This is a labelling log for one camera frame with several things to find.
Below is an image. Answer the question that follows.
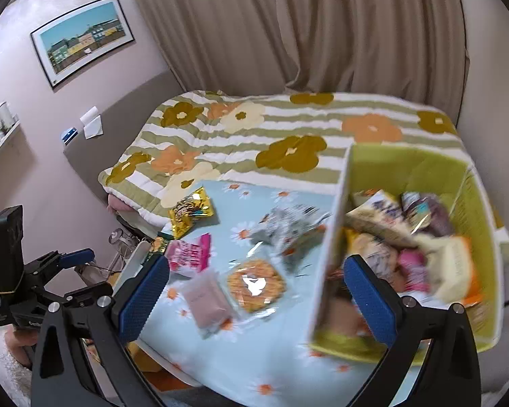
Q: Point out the flowered striped blanket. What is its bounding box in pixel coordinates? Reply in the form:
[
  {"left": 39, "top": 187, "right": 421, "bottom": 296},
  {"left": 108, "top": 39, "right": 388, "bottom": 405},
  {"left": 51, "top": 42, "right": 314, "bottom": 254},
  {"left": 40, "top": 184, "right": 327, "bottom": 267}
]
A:
[{"left": 98, "top": 90, "right": 509, "bottom": 260}]

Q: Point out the framed picture of houses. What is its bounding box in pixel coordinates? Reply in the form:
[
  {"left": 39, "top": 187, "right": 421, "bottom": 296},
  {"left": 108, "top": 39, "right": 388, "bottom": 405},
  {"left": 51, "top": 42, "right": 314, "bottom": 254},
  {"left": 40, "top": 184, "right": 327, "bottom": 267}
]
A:
[{"left": 30, "top": 0, "right": 136, "bottom": 91}]

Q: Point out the cream packet with blue print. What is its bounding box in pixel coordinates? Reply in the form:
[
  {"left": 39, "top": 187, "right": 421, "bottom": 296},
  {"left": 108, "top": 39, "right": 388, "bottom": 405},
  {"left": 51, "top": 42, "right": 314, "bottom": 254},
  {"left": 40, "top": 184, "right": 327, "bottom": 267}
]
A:
[{"left": 345, "top": 190, "right": 421, "bottom": 249}]

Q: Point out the yellow white snack packet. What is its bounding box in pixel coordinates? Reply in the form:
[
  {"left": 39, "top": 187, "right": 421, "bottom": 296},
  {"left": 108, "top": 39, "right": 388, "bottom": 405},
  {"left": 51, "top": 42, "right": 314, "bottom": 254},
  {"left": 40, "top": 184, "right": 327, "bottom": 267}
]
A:
[{"left": 343, "top": 229, "right": 402, "bottom": 286}]

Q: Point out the cream orange snack packet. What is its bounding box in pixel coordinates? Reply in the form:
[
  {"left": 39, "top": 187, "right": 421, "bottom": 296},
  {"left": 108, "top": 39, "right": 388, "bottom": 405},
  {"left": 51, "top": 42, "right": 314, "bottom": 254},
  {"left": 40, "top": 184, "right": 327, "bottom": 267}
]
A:
[{"left": 418, "top": 235, "right": 483, "bottom": 307}]

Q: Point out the person's left hand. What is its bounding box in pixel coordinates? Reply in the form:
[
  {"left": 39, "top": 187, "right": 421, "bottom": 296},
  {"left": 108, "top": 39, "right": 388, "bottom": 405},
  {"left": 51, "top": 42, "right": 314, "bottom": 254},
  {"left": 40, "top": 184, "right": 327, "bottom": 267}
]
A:
[{"left": 9, "top": 328, "right": 40, "bottom": 368}]

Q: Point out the beige curtain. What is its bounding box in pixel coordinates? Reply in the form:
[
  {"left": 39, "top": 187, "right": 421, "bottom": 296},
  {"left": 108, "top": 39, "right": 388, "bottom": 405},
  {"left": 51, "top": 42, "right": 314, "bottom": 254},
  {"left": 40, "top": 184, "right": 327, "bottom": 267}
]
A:
[{"left": 123, "top": 0, "right": 470, "bottom": 116}]

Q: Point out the grey headboard panel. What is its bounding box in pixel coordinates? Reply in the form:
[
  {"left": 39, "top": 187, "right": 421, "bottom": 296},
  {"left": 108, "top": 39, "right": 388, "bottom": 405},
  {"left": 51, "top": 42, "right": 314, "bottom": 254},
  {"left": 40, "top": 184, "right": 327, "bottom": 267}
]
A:
[{"left": 63, "top": 70, "right": 188, "bottom": 204}]

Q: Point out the white paper on wall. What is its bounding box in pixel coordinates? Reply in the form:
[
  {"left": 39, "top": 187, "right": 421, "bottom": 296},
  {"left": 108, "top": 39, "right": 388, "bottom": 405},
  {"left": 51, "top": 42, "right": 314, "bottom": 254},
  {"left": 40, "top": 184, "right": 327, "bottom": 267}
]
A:
[{"left": 80, "top": 106, "right": 103, "bottom": 140}]

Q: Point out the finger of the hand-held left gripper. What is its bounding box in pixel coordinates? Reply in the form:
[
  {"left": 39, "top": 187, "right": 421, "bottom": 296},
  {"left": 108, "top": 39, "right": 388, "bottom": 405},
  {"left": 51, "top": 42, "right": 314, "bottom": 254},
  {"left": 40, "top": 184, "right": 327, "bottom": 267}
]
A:
[
  {"left": 24, "top": 248, "right": 96, "bottom": 281},
  {"left": 46, "top": 282, "right": 113, "bottom": 311}
]

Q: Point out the pink white snack packet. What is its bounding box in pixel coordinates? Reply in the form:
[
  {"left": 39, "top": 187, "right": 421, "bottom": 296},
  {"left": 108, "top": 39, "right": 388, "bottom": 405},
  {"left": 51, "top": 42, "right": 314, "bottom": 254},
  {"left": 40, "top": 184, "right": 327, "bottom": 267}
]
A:
[{"left": 165, "top": 233, "right": 213, "bottom": 279}]

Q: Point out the silver snack packet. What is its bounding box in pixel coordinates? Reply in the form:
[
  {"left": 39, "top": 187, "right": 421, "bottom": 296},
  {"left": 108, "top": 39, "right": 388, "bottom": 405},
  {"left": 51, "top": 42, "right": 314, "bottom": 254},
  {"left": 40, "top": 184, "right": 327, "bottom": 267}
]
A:
[{"left": 251, "top": 202, "right": 328, "bottom": 264}]

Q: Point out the white wall shelf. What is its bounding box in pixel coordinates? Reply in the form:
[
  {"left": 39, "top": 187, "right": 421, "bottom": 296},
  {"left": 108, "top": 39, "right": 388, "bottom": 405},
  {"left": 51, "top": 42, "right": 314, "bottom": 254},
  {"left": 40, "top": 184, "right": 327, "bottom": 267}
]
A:
[{"left": 0, "top": 121, "right": 23, "bottom": 171}]

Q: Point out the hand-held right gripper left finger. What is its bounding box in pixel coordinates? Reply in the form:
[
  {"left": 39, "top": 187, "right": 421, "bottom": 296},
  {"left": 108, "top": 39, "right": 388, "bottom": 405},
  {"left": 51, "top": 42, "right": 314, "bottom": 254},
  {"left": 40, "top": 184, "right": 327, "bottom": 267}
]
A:
[{"left": 31, "top": 255, "right": 170, "bottom": 407}]

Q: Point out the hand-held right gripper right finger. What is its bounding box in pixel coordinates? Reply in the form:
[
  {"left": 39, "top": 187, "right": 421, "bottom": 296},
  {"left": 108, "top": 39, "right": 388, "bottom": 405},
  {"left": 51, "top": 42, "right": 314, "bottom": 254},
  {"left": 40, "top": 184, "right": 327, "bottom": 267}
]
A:
[{"left": 343, "top": 255, "right": 482, "bottom": 407}]

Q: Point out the daisy print tablecloth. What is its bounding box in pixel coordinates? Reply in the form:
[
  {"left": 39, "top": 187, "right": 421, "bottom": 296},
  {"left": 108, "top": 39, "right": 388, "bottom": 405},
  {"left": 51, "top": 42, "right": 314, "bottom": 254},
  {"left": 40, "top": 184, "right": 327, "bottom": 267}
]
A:
[{"left": 127, "top": 178, "right": 450, "bottom": 407}]

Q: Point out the pale pink snack packet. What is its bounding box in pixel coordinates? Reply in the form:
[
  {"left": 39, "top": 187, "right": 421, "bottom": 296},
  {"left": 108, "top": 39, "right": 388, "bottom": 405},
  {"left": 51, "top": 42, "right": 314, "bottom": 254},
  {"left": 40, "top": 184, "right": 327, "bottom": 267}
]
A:
[{"left": 181, "top": 269, "right": 239, "bottom": 341}]

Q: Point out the yellow-green cardboard box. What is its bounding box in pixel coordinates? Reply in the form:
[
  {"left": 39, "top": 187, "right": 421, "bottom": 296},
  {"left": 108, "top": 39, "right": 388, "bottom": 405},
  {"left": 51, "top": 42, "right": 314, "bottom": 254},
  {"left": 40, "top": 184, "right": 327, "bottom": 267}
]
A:
[{"left": 307, "top": 142, "right": 509, "bottom": 367}]

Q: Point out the clear packet of orange crackers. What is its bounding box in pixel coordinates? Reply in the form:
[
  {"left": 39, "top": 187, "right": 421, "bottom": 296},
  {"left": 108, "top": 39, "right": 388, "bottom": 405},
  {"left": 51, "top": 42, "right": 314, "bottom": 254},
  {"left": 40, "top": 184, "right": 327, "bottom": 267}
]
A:
[{"left": 226, "top": 258, "right": 290, "bottom": 315}]

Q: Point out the clear jar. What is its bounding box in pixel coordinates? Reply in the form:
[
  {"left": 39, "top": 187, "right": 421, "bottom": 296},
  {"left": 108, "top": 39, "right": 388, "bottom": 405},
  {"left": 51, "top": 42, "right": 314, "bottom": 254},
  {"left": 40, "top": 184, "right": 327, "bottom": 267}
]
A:
[{"left": 0, "top": 102, "right": 17, "bottom": 136}]

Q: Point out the pink pillow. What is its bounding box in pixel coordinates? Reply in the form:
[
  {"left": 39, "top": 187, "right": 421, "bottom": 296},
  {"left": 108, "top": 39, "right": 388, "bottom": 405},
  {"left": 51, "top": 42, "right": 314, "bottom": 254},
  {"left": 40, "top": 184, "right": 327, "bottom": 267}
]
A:
[{"left": 107, "top": 194, "right": 142, "bottom": 213}]

